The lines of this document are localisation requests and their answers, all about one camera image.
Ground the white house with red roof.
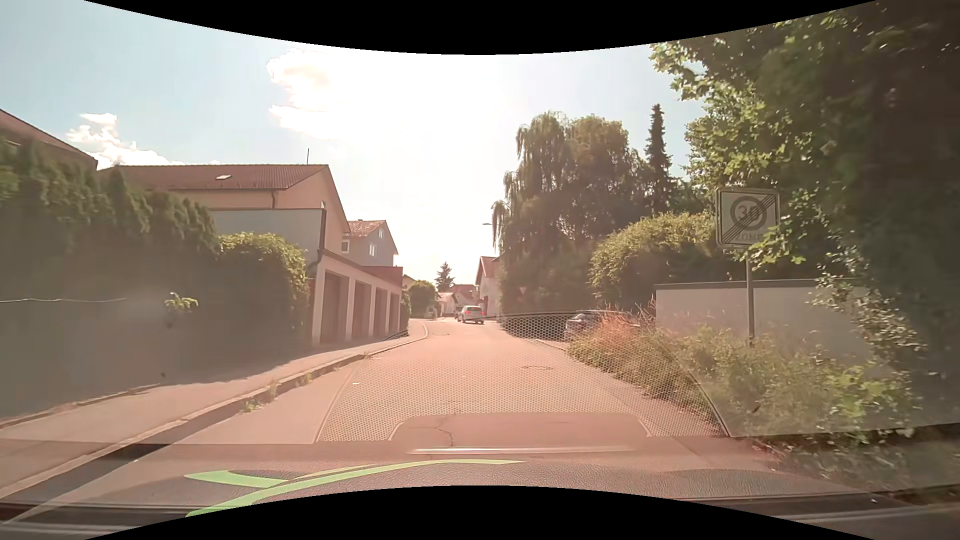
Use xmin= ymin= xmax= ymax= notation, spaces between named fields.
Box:
xmin=474 ymin=255 xmax=504 ymax=318

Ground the pale grey wall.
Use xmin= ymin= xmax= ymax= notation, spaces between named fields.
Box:
xmin=654 ymin=279 xmax=875 ymax=360

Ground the beige building with garages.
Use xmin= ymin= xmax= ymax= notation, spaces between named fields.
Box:
xmin=101 ymin=163 xmax=405 ymax=347

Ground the tall green hedge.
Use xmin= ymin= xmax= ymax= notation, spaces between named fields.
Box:
xmin=0 ymin=138 xmax=312 ymax=418

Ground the large weeping tree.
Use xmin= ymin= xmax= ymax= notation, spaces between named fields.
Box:
xmin=491 ymin=111 xmax=654 ymax=315

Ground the grey asphalt road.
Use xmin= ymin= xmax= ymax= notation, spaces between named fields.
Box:
xmin=0 ymin=318 xmax=732 ymax=502

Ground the large leafy tree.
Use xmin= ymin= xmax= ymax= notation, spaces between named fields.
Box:
xmin=651 ymin=0 xmax=960 ymax=361

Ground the car's own bonnet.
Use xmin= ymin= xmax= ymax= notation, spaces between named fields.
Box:
xmin=0 ymin=438 xmax=960 ymax=535

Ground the round speed zone road sign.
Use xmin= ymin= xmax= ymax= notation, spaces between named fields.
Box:
xmin=714 ymin=186 xmax=782 ymax=348

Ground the grey house with red roof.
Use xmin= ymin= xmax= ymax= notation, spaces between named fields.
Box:
xmin=339 ymin=219 xmax=401 ymax=268

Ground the tall dark conifer tree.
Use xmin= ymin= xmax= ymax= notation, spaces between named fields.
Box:
xmin=643 ymin=103 xmax=676 ymax=215

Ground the rounded green bush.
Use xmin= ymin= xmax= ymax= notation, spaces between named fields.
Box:
xmin=588 ymin=211 xmax=740 ymax=310

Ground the overgrown grass verge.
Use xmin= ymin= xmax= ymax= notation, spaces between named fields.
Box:
xmin=567 ymin=311 xmax=960 ymax=440

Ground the building with brown roof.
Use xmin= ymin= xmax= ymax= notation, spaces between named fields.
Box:
xmin=0 ymin=108 xmax=99 ymax=171

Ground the grey paved pavement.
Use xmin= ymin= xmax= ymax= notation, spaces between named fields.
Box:
xmin=0 ymin=321 xmax=430 ymax=498

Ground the dark parked car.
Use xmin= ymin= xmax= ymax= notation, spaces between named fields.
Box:
xmin=563 ymin=312 xmax=603 ymax=341

